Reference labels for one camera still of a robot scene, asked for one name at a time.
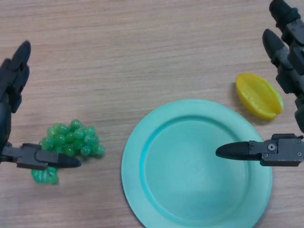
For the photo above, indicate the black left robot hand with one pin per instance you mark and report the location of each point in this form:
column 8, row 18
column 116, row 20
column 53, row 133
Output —
column 7, row 95

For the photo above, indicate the yellow starfruit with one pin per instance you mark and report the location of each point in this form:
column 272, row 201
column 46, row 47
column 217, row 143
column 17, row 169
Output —
column 257, row 95

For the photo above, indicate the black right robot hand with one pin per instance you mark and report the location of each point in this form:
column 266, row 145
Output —
column 282, row 152

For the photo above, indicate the green grape bunch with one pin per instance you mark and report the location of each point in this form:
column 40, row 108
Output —
column 78, row 135

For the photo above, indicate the teal round plate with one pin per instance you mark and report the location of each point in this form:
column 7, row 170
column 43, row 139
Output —
column 190, row 178

